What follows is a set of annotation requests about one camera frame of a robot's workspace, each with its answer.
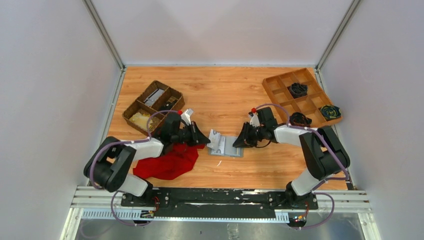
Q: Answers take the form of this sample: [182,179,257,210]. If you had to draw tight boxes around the black rolled belt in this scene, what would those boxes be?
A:
[287,82,308,99]

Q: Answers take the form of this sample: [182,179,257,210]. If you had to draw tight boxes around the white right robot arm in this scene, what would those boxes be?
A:
[232,103,351,200]

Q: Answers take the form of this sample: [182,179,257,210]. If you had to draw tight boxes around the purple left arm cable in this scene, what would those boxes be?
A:
[88,109,183,228]

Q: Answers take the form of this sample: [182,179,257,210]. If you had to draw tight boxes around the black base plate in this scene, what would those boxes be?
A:
[121,187,318,219]

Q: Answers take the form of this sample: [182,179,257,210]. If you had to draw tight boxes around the brown woven basket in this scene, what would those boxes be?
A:
[122,80,185,135]

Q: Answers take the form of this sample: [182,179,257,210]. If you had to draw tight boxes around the aluminium frame rail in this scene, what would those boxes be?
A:
[71,186,372,223]

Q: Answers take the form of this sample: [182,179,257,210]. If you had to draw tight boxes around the dark rolled belt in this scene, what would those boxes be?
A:
[289,112,312,128]

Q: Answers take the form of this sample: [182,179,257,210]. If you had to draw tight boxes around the black item in basket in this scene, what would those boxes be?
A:
[159,96,178,111]

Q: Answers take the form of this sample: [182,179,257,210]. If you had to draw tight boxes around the wooden compartment tray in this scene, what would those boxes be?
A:
[262,68,343,128]

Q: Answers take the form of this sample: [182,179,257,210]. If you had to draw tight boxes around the grey card in basket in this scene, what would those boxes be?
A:
[143,88,165,107]

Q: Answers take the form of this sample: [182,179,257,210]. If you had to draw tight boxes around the blue yellow rolled tie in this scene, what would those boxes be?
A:
[319,104,342,121]

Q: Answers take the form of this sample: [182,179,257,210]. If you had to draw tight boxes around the red cloth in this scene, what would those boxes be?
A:
[133,143,205,180]

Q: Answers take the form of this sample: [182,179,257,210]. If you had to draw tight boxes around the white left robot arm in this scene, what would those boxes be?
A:
[83,108,211,197]

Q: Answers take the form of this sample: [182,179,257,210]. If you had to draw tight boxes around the grey card holder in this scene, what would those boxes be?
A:
[206,135,243,158]

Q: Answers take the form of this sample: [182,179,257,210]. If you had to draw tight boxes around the white grey credit card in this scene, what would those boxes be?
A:
[206,129,221,151]

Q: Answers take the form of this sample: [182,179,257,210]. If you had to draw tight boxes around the yellow cards in basket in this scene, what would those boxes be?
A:
[129,112,154,131]

